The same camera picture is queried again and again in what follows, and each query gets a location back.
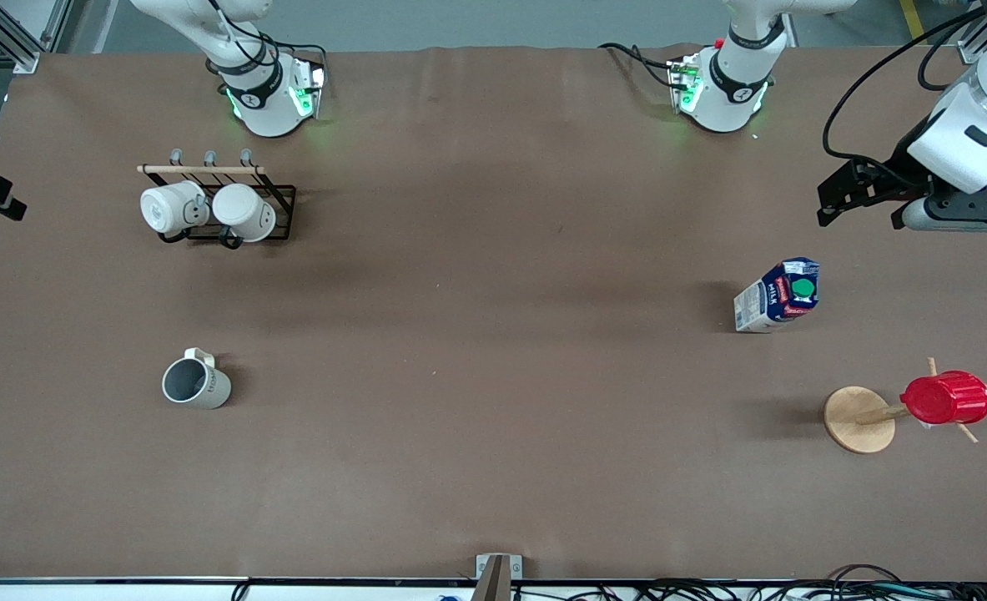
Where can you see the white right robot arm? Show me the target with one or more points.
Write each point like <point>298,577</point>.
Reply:
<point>264,108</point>

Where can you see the blue white milk carton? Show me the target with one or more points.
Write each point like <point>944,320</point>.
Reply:
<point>772,300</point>

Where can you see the plain white mug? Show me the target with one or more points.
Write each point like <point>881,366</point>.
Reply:
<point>243,210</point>

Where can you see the red plastic cup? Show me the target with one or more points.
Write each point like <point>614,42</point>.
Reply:
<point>948,399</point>

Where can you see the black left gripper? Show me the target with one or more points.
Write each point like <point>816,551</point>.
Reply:
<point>895,174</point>

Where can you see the white mug with face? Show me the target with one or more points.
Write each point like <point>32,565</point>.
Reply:
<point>168,209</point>

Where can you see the wooden mug tree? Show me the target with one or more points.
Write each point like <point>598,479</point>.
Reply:
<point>858,420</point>

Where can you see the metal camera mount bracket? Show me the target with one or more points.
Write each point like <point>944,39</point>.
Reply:
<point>495,576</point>

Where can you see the grey white mug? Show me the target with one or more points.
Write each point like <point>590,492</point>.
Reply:
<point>205,388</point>

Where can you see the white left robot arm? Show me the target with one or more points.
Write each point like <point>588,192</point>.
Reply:
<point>731,92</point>

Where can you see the aluminium frame profile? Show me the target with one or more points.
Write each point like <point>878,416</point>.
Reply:
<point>973,46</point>
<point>17,52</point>

